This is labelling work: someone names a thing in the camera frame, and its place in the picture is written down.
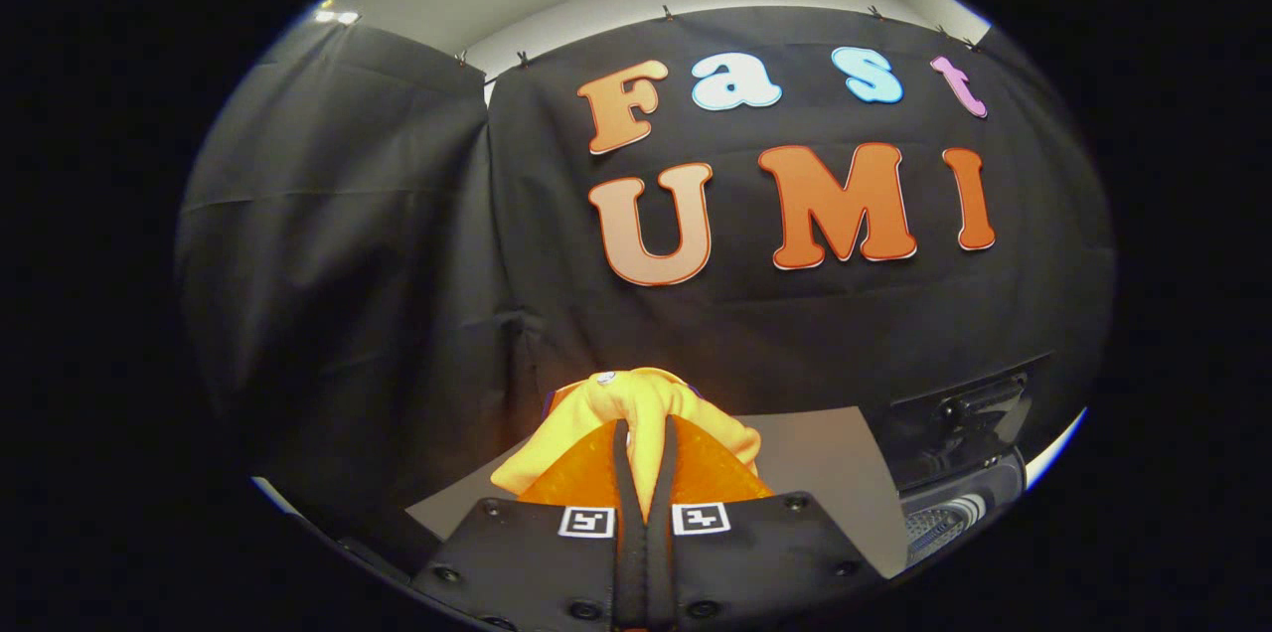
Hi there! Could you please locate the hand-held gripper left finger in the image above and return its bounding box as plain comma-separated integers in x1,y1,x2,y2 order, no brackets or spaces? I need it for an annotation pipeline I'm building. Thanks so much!
412,418,649,632

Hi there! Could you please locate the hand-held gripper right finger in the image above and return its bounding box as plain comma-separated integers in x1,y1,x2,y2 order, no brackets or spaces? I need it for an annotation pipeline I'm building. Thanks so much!
647,416,885,632

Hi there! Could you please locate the yellow polo shirt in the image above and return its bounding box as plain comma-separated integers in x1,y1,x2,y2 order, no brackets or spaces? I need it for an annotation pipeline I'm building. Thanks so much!
490,369,763,524

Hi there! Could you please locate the dark glass washing machine lid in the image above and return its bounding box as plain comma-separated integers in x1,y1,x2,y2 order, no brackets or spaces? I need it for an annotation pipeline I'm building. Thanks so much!
879,354,1054,489

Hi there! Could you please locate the row of black cloth clips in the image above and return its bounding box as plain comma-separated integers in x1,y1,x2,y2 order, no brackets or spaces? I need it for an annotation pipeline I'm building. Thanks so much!
455,4,980,67

